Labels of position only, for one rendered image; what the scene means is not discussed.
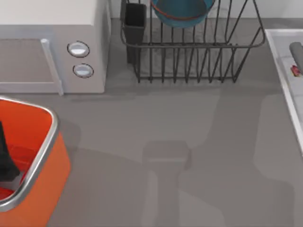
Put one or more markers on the round microwave knob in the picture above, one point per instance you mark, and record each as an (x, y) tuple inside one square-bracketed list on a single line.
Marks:
[(83, 70), (78, 49)]

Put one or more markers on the black cutlery holder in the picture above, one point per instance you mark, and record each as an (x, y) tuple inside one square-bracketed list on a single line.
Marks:
[(135, 26)]

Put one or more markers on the pale microwave oven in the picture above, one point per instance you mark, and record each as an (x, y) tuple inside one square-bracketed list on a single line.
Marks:
[(98, 35)]

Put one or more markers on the blue bowl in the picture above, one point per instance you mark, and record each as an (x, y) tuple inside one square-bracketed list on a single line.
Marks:
[(180, 13)]

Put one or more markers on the orange bin with metal rim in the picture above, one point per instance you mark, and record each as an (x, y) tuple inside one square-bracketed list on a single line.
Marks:
[(47, 151)]

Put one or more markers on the white sink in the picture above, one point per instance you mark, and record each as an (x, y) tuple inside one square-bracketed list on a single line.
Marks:
[(285, 78)]

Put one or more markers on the microwave oven door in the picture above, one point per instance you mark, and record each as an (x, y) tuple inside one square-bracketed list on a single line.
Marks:
[(21, 61)]

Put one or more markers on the small red object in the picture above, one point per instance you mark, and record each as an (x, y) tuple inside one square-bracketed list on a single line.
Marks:
[(296, 69)]

